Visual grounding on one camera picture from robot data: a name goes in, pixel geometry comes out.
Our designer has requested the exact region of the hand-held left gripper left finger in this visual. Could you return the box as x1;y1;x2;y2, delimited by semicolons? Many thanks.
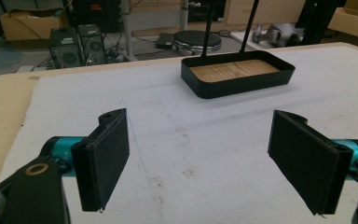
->
39;107;131;213

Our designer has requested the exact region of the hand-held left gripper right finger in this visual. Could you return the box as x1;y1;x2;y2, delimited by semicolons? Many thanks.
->
267;109;358;217

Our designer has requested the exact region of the white table mat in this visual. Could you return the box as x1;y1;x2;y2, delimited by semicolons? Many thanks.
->
0;43;358;224

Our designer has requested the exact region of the black tray with wooden bottom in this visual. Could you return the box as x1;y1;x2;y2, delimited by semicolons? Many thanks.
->
180;49;296;100

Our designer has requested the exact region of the black computer tower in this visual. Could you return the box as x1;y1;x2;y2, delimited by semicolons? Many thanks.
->
76;23;108;66
48;27;85;70

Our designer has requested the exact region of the grey robot device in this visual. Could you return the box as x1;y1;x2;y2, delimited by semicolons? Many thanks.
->
252;22;304;49

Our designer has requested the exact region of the grey metal table leg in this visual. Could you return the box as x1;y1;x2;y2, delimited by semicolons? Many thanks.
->
119;0;140;63

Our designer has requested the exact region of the cardboard box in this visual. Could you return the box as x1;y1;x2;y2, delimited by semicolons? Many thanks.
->
326;0;358;42
0;8;70;42

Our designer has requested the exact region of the black metal rod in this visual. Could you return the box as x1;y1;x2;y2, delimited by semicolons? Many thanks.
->
200;0;215;58
239;0;261;54

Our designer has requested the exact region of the round black stand base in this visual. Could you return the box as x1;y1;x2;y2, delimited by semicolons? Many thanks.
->
172;30;223;56

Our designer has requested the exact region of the white metal pole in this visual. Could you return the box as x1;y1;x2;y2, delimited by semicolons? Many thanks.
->
179;0;190;32

